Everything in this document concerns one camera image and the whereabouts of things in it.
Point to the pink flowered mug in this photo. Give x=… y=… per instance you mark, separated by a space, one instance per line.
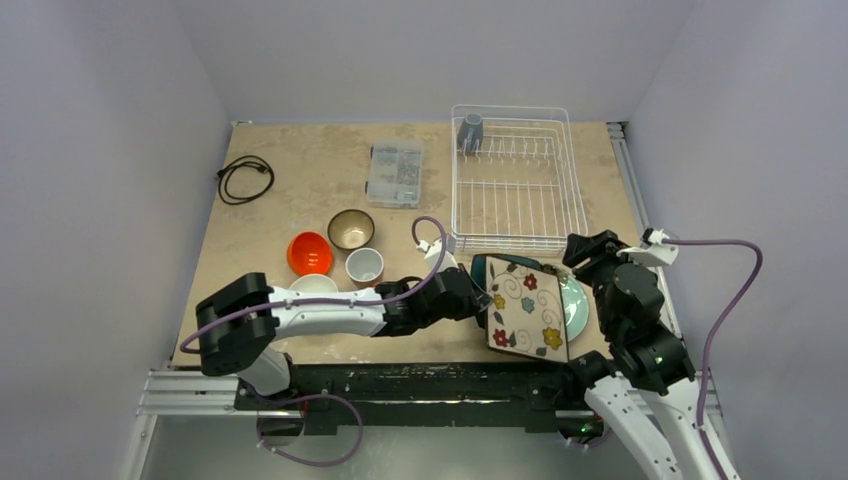
x=365 y=267

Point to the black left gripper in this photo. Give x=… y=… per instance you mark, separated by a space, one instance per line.
x=474 y=302

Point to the square floral plate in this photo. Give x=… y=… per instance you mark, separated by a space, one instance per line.
x=526 y=317

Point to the white wire dish rack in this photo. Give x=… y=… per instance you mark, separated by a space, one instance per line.
x=519 y=192

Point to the brown rimmed beige bowl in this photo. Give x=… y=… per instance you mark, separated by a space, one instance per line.
x=350 y=229

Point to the orange bowl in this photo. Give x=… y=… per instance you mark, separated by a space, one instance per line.
x=309 y=253

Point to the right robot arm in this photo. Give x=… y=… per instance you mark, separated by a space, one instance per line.
x=648 y=393

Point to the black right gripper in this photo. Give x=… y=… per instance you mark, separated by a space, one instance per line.
x=589 y=248

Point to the white bowl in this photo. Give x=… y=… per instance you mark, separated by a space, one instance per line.
x=314 y=283

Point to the light green round plate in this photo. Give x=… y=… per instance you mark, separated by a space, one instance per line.
x=575 y=305

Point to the clear plastic screw box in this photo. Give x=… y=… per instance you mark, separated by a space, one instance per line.
x=394 y=179

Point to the teal square plate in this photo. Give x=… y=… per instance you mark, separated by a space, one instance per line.
x=479 y=265

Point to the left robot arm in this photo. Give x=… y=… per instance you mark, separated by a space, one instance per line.
x=237 y=324

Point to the black table edge rail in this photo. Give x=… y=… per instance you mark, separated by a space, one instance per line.
x=536 y=397

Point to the grey printed mug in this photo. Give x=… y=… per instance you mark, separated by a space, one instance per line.
x=470 y=133

